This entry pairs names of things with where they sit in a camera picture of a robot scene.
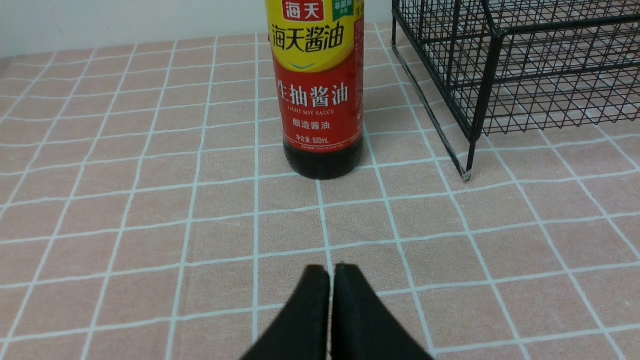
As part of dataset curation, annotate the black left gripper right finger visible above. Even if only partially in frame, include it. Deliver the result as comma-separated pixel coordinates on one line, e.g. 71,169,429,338
331,263,432,360

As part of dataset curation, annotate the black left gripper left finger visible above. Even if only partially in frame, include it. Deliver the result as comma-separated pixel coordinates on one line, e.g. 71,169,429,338
242,265,330,360

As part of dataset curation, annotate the red label soy sauce bottle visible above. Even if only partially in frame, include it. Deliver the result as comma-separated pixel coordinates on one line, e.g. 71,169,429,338
265,0,365,180

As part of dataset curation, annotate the pink checkered tablecloth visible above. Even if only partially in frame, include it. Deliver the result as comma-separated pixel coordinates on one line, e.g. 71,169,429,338
0,23,639,360

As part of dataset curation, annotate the black wire mesh shelf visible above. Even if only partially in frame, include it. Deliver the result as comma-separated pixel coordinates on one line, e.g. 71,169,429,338
391,0,640,182

